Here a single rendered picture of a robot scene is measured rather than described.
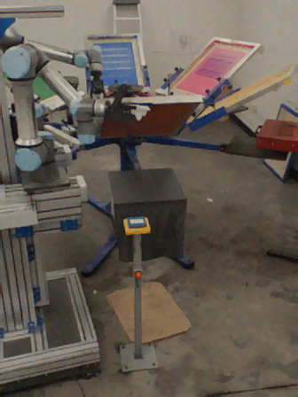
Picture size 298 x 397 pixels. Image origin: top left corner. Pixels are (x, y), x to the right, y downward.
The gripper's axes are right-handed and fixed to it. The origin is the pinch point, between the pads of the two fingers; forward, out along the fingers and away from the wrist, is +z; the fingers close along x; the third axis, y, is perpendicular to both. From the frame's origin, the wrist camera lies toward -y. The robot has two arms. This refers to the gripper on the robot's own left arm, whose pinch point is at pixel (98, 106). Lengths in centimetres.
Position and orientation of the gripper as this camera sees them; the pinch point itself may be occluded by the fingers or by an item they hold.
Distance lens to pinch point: 283.3
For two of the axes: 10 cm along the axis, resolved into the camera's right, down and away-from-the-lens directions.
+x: 9.9, -0.7, 1.3
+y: 1.2, -1.1, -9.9
